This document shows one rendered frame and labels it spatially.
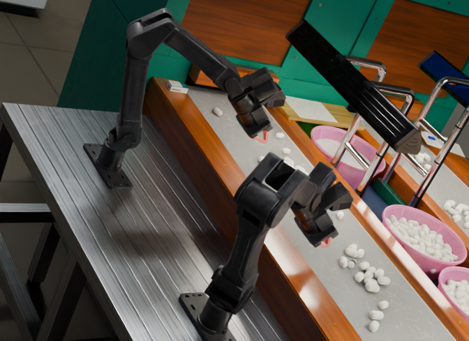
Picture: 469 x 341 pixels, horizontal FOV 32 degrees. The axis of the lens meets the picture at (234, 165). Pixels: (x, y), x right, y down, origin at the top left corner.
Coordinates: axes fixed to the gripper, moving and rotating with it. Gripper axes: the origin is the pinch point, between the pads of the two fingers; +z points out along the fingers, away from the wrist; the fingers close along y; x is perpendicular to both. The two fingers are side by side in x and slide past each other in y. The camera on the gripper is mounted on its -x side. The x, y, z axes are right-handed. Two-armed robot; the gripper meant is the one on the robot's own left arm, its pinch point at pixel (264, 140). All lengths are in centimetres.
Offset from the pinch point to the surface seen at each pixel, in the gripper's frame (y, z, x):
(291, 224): -23.3, 8.6, 7.3
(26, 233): 61, 33, 85
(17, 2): 253, 55, 55
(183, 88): 38.4, -1.0, 10.2
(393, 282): -45, 24, -6
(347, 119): 36, 49, -32
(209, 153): 4.3, -3.6, 14.6
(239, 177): -6.7, -0.1, 11.5
